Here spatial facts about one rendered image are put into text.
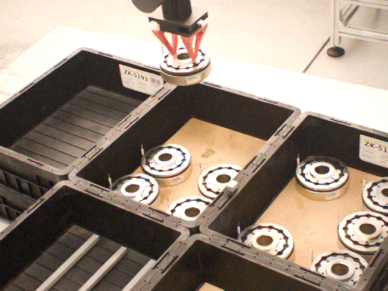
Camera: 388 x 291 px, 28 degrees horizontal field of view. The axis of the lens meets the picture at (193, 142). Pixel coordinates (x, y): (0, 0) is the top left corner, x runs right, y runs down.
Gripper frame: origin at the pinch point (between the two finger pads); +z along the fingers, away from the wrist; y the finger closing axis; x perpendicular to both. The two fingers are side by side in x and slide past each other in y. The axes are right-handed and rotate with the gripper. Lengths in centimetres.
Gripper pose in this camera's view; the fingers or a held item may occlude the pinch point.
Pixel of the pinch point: (183, 53)
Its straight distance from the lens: 155.6
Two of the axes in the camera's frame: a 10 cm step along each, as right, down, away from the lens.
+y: 8.2, 2.7, -5.1
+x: 5.6, -5.6, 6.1
